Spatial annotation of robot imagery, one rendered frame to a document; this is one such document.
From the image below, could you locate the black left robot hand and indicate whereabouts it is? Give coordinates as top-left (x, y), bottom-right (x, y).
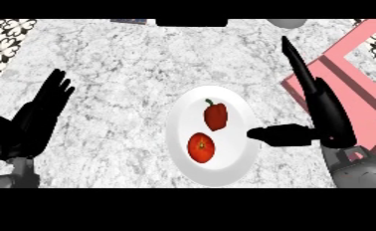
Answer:
top-left (0, 68), bottom-right (76, 160)

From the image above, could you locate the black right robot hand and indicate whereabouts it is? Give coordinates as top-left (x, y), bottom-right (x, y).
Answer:
top-left (244, 35), bottom-right (358, 149)

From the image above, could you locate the pink cardboard box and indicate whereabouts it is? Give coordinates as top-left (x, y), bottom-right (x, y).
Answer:
top-left (278, 19), bottom-right (376, 152)

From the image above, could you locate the red bell pepper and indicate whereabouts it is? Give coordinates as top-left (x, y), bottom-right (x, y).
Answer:
top-left (201, 98), bottom-right (228, 132)

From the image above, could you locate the white oval plate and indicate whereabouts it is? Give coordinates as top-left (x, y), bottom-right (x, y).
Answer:
top-left (165, 85), bottom-right (260, 188)

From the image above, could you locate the black and white patterned tile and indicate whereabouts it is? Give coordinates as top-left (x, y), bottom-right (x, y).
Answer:
top-left (0, 19), bottom-right (38, 74)

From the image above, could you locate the red tomato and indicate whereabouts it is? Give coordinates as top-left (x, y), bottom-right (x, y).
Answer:
top-left (187, 131), bottom-right (215, 164)

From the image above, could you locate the grey round bowl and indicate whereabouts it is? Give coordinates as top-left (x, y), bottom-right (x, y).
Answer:
top-left (265, 19), bottom-right (308, 30)

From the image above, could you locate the dark blue flat object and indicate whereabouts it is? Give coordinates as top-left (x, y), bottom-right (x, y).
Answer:
top-left (109, 19), bottom-right (150, 26)

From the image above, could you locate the black appliance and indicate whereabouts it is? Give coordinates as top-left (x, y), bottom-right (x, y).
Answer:
top-left (154, 19), bottom-right (228, 28)

